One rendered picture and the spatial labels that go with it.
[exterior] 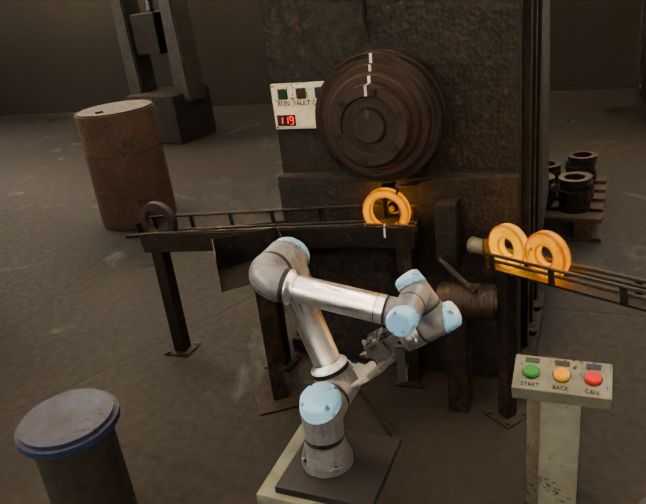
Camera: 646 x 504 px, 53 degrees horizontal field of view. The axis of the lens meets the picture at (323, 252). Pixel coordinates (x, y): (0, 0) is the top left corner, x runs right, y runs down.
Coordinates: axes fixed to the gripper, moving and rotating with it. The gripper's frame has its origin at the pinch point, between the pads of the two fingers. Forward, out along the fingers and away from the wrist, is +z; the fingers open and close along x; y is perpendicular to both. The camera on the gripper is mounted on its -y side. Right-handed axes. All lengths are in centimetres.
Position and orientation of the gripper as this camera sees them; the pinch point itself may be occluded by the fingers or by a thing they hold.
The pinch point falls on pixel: (356, 372)
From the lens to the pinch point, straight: 189.5
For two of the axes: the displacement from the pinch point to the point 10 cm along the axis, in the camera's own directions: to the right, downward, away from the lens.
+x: -2.2, 4.4, -8.7
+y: -6.2, -7.5, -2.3
